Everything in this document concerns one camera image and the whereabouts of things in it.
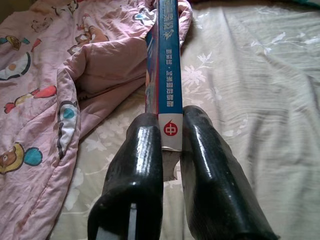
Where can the bed with beige sheet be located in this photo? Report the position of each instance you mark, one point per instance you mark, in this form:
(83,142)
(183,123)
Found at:
(250,100)

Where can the colourful blue pink book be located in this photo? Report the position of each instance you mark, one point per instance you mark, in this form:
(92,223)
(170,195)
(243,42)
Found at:
(168,62)

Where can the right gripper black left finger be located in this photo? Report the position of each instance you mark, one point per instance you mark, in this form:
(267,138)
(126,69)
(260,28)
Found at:
(140,162)

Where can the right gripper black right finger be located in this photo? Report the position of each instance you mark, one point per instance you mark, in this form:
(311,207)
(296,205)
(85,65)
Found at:
(212,175)

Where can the pink cartoon print quilt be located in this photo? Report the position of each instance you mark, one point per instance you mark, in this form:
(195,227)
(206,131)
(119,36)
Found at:
(37,112)

